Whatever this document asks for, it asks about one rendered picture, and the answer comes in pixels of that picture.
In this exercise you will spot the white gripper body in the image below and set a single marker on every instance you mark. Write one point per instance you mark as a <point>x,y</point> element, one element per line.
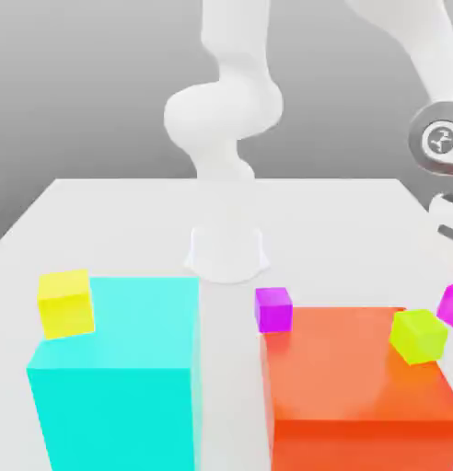
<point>449,220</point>

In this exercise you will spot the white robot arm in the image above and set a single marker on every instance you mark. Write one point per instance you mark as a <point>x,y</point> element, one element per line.
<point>226,110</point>

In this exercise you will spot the small magenta cube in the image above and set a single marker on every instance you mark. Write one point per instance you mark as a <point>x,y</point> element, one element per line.
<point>451,305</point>
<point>273,311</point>

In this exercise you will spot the small lime green cube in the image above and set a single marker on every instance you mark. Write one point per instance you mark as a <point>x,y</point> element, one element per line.
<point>418,336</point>

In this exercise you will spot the small yellow cube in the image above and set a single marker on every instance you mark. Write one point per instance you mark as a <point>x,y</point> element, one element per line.
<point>66,305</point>

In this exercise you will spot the large orange box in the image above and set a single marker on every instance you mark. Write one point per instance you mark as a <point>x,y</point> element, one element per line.
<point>351,386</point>

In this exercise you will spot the large cyan box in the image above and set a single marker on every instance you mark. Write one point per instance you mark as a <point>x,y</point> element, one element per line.
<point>116,397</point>

